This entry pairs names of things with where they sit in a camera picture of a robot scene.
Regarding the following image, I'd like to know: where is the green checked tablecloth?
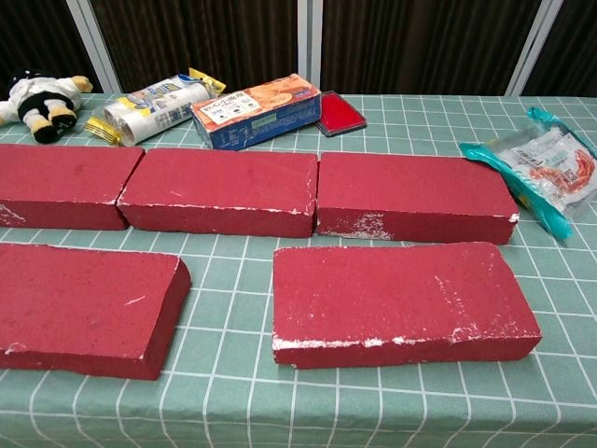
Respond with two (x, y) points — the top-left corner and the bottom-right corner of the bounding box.
(0, 92), (597, 448)

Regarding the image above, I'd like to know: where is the white roll snack package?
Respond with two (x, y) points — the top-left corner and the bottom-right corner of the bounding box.
(85, 67), (226, 147)

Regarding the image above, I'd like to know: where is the red foam brick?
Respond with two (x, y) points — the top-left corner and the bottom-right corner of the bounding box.
(0, 143), (146, 232)
(0, 242), (192, 382)
(315, 151), (521, 246)
(271, 241), (544, 371)
(116, 148), (319, 240)

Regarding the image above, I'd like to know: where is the black and white plush toy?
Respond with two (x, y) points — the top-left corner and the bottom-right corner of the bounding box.
(0, 67), (94, 144)

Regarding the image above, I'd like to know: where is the teal snack bag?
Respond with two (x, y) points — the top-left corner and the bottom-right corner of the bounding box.
(459, 105), (597, 242)

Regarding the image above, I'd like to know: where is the white partition frame post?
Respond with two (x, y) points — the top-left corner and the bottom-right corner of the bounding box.
(64, 0), (123, 94)
(297, 0), (324, 94)
(506, 0), (563, 97)

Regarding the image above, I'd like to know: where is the red ink pad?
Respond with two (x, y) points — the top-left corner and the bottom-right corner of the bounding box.
(315, 91), (368, 138)

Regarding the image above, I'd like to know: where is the dark ribbed partition panel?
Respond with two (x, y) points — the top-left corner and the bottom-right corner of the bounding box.
(0, 0), (104, 94)
(90, 0), (299, 94)
(521, 0), (597, 97)
(321, 0), (545, 97)

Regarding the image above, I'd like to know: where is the blue orange biscuit box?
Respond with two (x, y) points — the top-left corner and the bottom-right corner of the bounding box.
(189, 73), (323, 151)

